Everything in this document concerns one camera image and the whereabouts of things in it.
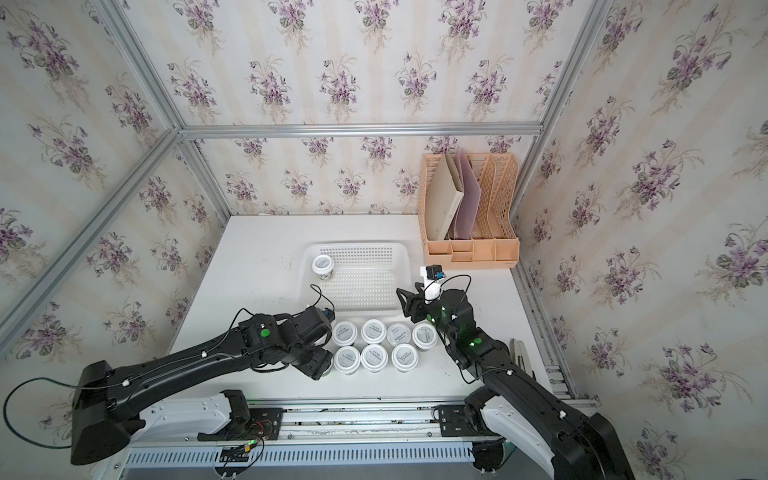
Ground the yogurt cup row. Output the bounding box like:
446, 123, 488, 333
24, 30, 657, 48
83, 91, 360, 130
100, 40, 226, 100
411, 322, 439, 351
360, 318, 387, 344
360, 344, 389, 373
332, 321, 358, 347
311, 254, 335, 281
391, 343, 419, 373
333, 346, 361, 375
386, 323, 412, 347

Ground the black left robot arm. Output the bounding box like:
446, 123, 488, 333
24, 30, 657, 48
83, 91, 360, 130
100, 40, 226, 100
70, 306, 335, 466

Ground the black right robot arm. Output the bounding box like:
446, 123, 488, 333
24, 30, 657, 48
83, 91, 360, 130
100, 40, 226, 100
396, 288, 634, 479

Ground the white perforated plastic basket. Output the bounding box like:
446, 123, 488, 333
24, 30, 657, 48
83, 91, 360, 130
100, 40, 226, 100
294, 242, 412, 316

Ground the peach plastic file organizer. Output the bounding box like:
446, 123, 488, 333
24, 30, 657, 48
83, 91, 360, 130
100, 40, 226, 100
418, 153, 520, 270

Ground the purple folder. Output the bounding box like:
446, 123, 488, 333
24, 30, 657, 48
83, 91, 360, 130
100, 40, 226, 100
453, 149, 481, 240

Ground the beige folder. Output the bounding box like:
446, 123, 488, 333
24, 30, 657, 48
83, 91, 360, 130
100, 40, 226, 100
424, 154, 464, 241

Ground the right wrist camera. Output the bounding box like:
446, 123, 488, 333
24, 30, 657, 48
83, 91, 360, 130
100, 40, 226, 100
420, 264, 446, 303

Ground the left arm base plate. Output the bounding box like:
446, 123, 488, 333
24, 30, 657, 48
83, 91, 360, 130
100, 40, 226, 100
197, 408, 285, 442

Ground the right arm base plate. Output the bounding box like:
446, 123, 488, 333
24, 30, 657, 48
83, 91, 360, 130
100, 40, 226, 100
432, 404, 500, 438

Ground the aluminium mounting rail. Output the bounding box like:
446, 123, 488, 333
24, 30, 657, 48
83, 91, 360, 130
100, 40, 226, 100
128, 390, 501, 445

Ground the small circuit board with wires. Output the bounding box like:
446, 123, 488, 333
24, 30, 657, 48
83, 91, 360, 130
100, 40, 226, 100
218, 444, 251, 463

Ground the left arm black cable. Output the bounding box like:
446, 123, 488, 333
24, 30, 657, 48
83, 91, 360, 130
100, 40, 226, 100
2, 376, 91, 450

